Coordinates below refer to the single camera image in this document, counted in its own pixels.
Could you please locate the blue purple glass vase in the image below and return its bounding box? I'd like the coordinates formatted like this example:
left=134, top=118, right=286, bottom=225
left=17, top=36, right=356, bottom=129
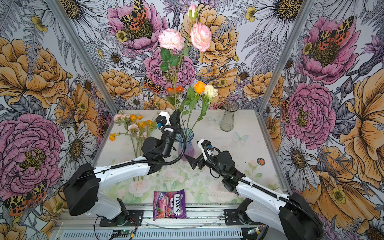
left=175, top=127, right=196, bottom=162

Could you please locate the yellow orange poppy stem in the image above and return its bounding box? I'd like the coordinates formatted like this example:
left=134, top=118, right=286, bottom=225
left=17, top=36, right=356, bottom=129
left=129, top=115, right=153, bottom=129

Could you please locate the orange gerbera flower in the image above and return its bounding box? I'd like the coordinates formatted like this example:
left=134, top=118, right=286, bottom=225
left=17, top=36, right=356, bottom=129
left=167, top=87, right=185, bottom=106

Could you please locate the yellow orange rose flower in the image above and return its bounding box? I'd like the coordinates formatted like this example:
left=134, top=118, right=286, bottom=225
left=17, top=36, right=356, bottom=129
left=182, top=81, right=210, bottom=130

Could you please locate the white rose flower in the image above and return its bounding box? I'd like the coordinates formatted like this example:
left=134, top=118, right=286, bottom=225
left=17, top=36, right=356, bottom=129
left=192, top=85, right=218, bottom=128

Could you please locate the pink carnation flower stem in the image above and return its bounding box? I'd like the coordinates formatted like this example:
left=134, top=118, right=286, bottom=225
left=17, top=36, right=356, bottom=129
left=158, top=5, right=212, bottom=108

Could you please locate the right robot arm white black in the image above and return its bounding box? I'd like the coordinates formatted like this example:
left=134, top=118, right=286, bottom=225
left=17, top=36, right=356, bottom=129
left=186, top=151, right=324, bottom=240

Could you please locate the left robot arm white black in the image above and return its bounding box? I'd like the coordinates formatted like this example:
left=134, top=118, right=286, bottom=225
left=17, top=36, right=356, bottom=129
left=63, top=110, right=186, bottom=226

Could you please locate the clear grey glass vase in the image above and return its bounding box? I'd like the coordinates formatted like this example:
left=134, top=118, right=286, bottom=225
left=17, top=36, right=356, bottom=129
left=220, top=101, right=239, bottom=132

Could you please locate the pink carnation stem on table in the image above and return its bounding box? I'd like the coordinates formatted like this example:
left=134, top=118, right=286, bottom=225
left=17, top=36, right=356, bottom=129
left=114, top=113, right=148, bottom=139

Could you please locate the small round orange token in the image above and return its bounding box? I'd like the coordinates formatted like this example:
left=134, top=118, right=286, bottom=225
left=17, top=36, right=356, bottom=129
left=257, top=158, right=266, bottom=166

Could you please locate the small yellow flower on table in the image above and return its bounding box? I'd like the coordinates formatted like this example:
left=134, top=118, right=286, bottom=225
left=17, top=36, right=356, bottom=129
left=109, top=133, right=120, bottom=141

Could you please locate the purple Fox's candy bag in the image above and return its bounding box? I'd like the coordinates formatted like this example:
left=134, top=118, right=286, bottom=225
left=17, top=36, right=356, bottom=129
left=153, top=190, right=187, bottom=221

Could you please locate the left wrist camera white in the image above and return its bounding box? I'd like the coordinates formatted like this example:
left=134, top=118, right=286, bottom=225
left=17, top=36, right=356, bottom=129
left=156, top=112, right=171, bottom=130

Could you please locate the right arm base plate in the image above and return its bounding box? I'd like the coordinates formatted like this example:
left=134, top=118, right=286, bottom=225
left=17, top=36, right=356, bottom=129
left=224, top=209, right=262, bottom=226

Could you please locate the aluminium rail front frame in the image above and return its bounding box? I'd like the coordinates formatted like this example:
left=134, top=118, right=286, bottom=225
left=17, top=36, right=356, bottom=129
left=50, top=203, right=316, bottom=240

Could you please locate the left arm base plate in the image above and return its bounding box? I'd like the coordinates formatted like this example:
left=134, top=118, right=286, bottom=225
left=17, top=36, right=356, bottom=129
left=99, top=210, right=144, bottom=227

